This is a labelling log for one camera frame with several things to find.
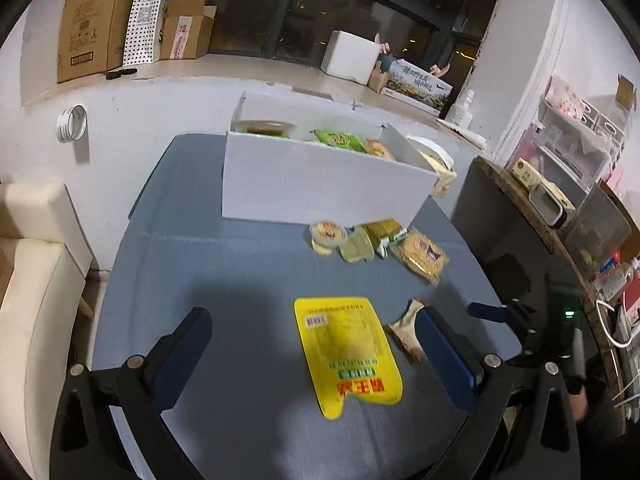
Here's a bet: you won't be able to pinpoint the brown beige snack packet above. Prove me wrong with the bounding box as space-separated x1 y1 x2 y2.
385 298 426 363

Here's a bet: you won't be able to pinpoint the yellow snack pouch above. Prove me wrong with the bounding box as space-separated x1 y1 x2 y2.
293 297 404 420

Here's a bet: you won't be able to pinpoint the yellow snack bag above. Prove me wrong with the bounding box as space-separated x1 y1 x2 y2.
361 219 408 258

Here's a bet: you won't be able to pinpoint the round cracker pack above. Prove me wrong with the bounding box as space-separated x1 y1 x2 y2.
361 139 395 160

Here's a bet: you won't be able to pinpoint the green snack bag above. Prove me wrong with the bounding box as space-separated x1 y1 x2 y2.
314 129 366 153

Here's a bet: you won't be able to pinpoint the orange snack bag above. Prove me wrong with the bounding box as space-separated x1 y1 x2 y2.
231 119 296 138

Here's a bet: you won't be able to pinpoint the person's right hand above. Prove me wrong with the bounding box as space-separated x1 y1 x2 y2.
568 388 589 422

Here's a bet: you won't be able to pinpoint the blue grey table mat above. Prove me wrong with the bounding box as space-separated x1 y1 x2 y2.
92 134 522 479

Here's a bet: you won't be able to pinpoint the square cracker pack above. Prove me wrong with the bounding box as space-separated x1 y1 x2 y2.
390 228 450 286

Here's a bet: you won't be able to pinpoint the yellow green tea box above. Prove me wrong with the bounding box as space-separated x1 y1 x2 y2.
510 158 547 192

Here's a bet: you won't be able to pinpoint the clear jelly cup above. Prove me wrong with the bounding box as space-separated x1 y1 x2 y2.
340 226 375 263

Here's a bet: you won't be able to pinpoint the cream sofa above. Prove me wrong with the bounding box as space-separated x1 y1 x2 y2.
1 181 92 479

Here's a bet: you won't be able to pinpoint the plastic drawer organizer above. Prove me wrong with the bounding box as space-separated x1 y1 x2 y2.
506 75 637 206

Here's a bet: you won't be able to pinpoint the white bottle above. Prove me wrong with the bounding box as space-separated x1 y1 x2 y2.
445 89 474 129

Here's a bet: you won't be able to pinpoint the white storage box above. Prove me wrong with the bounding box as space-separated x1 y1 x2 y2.
221 92 438 226

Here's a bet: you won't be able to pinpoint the printed landscape box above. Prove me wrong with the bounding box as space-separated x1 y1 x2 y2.
381 58 452 116

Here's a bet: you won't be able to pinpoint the white tape roll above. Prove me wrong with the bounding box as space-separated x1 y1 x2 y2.
55 104 88 143

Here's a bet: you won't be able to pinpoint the black glasses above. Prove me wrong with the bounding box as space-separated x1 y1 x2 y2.
105 67 138 80

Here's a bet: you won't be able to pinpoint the white foam box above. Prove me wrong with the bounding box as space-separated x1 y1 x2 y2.
320 30 380 86

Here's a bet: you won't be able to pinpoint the white dotted paper bag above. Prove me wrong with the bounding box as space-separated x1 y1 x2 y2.
122 0 163 67

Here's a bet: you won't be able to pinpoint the small open cardboard box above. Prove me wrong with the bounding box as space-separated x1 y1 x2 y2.
160 0 217 61

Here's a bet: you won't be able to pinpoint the large cardboard box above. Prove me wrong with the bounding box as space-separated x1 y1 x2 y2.
58 0 132 82

